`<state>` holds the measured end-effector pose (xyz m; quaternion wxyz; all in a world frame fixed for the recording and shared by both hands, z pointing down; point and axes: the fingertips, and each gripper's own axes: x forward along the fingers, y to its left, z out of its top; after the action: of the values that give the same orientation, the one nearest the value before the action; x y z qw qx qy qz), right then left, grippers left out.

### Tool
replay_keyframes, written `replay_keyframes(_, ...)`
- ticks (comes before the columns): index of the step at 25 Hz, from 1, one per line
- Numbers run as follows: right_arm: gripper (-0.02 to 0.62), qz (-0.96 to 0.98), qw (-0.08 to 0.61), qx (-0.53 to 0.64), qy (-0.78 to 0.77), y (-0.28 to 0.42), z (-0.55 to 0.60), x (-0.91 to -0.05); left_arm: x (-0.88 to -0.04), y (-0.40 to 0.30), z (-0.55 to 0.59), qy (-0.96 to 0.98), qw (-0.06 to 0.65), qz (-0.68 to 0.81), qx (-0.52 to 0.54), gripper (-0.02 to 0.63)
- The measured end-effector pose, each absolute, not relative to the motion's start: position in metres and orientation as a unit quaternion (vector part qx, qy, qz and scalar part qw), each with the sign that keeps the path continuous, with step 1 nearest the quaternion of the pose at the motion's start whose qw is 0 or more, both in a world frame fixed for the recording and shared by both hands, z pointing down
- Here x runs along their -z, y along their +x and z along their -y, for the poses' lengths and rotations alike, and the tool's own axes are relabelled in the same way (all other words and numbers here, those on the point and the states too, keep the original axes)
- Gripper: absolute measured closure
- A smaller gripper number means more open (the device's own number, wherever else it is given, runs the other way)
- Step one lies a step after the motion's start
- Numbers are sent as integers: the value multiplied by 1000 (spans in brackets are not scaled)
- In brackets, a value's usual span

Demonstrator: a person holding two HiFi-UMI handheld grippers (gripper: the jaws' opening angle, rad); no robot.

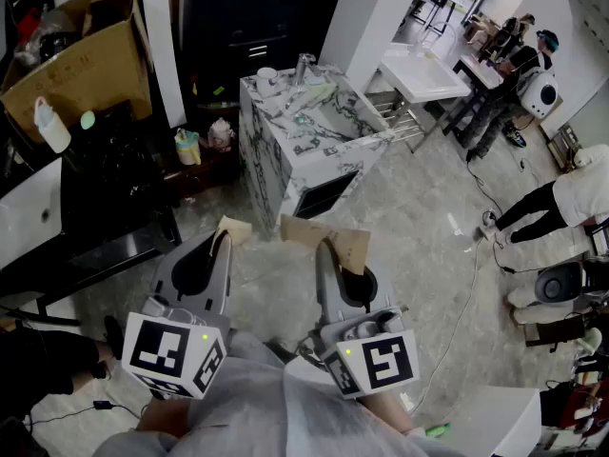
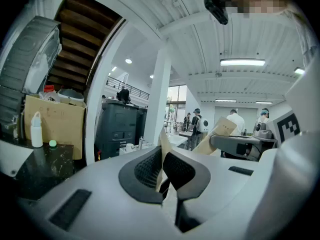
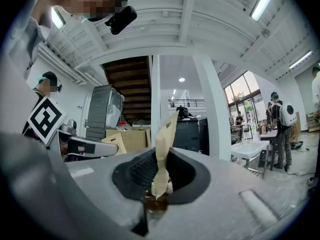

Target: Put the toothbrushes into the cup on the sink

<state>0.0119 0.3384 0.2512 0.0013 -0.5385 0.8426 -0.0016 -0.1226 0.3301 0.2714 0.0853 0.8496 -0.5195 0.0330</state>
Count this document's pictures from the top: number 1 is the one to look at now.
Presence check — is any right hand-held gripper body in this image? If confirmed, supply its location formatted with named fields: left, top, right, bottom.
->
left=318, top=302, right=421, bottom=402

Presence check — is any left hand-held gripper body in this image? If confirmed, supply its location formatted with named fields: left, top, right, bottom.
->
left=121, top=281, right=234, bottom=402

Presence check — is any tan paper piece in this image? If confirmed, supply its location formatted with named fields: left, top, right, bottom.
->
left=279, top=213, right=372, bottom=275
left=208, top=215, right=253, bottom=256

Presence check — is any white cup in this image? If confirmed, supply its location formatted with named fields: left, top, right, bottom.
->
left=255, top=67, right=280, bottom=98

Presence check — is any person's left forearm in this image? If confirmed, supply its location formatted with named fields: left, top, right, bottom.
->
left=137, top=395, right=196, bottom=440

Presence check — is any person's right forearm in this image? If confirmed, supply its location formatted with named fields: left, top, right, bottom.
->
left=354, top=390, right=415, bottom=435

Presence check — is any black counter cabinet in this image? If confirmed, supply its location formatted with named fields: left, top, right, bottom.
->
left=0, top=97, right=185, bottom=326

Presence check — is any marble sink vanity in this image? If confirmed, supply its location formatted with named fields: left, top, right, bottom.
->
left=238, top=62, right=396, bottom=242

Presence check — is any person's grey shirt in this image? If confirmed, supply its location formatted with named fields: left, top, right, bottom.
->
left=92, top=330, right=472, bottom=457

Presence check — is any yellow and blue toy bottle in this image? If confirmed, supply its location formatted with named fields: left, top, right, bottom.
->
left=174, top=128, right=202, bottom=167

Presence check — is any white box cabinet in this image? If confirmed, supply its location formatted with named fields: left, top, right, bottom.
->
left=446, top=386, right=543, bottom=457

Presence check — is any pink toy bottle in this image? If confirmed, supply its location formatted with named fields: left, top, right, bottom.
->
left=207, top=117, right=236, bottom=153

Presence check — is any white inset basin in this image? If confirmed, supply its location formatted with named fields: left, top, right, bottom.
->
left=0, top=157, right=64, bottom=271

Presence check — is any grey round backpack unit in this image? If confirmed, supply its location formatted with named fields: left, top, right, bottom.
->
left=533, top=262, right=584, bottom=307

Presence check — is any white plastic jug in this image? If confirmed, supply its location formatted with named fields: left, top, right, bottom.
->
left=32, top=95, right=72, bottom=154

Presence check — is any chrome rack stand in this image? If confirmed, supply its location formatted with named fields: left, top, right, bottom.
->
left=365, top=88, right=458, bottom=154

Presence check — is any white and green soap dish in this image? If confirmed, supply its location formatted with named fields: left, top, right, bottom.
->
left=303, top=72, right=338, bottom=95

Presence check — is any large cardboard box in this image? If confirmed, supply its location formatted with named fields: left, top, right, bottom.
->
left=0, top=0, right=153, bottom=145

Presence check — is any chrome faucet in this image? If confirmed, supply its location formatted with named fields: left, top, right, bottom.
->
left=290, top=52, right=324, bottom=88

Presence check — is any white square sink basin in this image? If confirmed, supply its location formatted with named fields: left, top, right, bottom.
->
left=378, top=48, right=472, bottom=104

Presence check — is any white table with black legs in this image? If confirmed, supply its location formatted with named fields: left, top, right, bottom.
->
left=442, top=53, right=506, bottom=148

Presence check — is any white round backpack unit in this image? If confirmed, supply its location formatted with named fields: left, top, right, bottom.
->
left=518, top=71, right=560, bottom=116

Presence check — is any tall black cabinet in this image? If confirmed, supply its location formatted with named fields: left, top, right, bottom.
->
left=180, top=0, right=351, bottom=123

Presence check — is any crumpled clear plastic bag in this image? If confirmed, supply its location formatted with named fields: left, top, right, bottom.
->
left=12, top=3, right=85, bottom=69

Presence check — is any white floor cable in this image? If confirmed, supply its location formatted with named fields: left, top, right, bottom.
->
left=408, top=235, right=481, bottom=418

